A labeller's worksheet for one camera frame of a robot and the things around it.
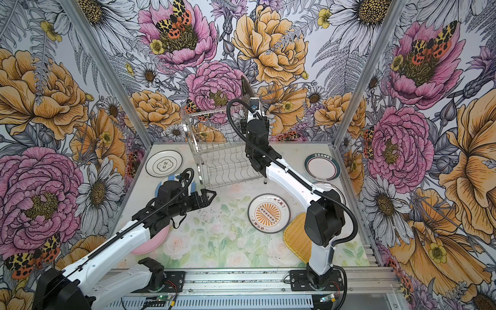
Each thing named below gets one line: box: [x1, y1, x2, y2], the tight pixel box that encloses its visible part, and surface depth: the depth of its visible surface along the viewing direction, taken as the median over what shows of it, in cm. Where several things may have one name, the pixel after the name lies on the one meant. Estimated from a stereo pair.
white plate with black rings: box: [145, 149, 183, 178], surface depth 114 cm
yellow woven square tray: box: [283, 212, 312, 264], surface depth 86 cm
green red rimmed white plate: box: [302, 153, 342, 182], surface depth 114 cm
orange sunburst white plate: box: [248, 193, 292, 234], surface depth 93 cm
